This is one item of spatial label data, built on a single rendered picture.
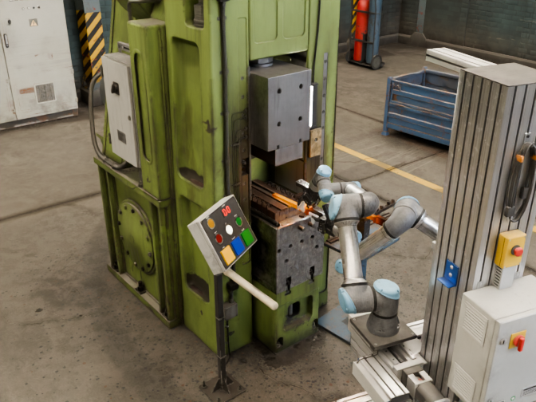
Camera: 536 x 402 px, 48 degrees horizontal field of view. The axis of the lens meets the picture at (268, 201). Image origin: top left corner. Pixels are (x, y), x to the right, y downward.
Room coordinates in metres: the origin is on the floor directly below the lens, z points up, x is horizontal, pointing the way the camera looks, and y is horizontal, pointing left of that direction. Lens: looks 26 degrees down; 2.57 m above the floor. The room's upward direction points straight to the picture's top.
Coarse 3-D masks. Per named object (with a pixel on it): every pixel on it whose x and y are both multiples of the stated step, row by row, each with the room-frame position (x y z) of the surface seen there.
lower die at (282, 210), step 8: (264, 184) 3.43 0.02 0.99; (256, 192) 3.32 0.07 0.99; (264, 192) 3.29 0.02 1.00; (280, 192) 3.31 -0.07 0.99; (256, 200) 3.23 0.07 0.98; (272, 200) 3.21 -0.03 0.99; (280, 200) 3.19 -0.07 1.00; (296, 200) 3.20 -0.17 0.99; (256, 208) 3.20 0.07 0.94; (264, 208) 3.14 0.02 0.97; (272, 208) 3.12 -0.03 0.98; (280, 208) 3.10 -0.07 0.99; (288, 208) 3.13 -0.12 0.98; (272, 216) 3.08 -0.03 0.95; (280, 216) 3.09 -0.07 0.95; (288, 216) 3.13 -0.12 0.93
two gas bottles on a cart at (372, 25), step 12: (360, 0) 10.60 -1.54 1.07; (372, 0) 10.34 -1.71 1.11; (360, 12) 10.53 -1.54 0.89; (372, 12) 10.33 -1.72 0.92; (360, 24) 10.52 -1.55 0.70; (372, 24) 10.33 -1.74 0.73; (360, 36) 10.51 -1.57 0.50; (372, 36) 10.32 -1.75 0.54; (360, 48) 10.51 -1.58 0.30; (372, 48) 10.22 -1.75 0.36; (348, 60) 10.67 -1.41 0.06; (360, 60) 10.51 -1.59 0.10; (372, 60) 10.18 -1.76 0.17
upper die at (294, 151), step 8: (296, 144) 3.16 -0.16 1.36; (256, 152) 3.19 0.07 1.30; (264, 152) 3.14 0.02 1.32; (272, 152) 3.08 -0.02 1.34; (280, 152) 3.09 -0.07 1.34; (288, 152) 3.12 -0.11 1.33; (296, 152) 3.16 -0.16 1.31; (264, 160) 3.14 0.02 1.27; (272, 160) 3.08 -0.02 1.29; (280, 160) 3.09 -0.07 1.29; (288, 160) 3.12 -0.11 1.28
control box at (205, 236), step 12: (216, 204) 2.78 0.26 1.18; (228, 204) 2.78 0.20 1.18; (204, 216) 2.61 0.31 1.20; (216, 216) 2.66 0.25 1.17; (228, 216) 2.73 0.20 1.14; (240, 216) 2.80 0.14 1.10; (192, 228) 2.57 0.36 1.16; (204, 228) 2.55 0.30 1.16; (216, 228) 2.61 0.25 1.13; (240, 228) 2.74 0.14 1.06; (204, 240) 2.54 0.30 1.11; (216, 240) 2.56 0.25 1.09; (228, 240) 2.63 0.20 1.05; (204, 252) 2.54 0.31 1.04; (216, 252) 2.52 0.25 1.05; (216, 264) 2.51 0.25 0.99
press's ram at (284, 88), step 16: (288, 64) 3.33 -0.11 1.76; (256, 80) 3.11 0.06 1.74; (272, 80) 3.05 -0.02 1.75; (288, 80) 3.12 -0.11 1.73; (304, 80) 3.19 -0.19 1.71; (256, 96) 3.11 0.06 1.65; (272, 96) 3.05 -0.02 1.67; (288, 96) 3.12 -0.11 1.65; (304, 96) 3.19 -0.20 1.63; (256, 112) 3.11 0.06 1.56; (272, 112) 3.05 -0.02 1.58; (288, 112) 3.12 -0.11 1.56; (304, 112) 3.19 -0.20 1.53; (256, 128) 3.11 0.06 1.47; (272, 128) 3.05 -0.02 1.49; (288, 128) 3.12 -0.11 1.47; (304, 128) 3.19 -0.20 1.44; (256, 144) 3.11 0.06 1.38; (272, 144) 3.05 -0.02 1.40; (288, 144) 3.12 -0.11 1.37
